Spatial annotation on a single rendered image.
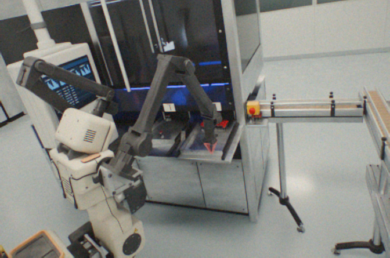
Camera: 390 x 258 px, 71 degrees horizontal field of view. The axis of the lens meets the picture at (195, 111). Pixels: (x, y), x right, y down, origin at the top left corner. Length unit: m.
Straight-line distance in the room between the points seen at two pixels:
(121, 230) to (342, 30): 5.69
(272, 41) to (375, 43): 1.94
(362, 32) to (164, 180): 5.07
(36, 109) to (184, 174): 1.15
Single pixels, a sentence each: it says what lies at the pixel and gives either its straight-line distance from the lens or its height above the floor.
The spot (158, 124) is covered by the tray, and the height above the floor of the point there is 0.88.
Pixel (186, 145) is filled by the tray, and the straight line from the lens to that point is 1.71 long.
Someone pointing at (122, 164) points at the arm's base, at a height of 1.22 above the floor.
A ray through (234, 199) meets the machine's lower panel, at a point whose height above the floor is 0.22.
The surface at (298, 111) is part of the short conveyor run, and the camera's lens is 1.88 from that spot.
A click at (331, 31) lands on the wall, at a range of 6.32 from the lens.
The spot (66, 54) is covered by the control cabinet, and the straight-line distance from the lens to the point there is 1.92.
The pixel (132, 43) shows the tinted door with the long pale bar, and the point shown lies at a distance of 1.93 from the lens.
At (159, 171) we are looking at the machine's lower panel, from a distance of 2.35.
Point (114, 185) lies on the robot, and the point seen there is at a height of 1.15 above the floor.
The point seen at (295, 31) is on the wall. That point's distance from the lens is 6.29.
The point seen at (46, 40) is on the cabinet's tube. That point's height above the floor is 1.63.
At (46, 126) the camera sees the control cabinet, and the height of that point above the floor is 1.16.
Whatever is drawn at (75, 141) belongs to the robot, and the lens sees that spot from 1.13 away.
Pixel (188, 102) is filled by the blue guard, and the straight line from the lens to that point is 1.88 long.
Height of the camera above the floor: 1.75
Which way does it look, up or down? 24 degrees down
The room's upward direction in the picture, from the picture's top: 11 degrees counter-clockwise
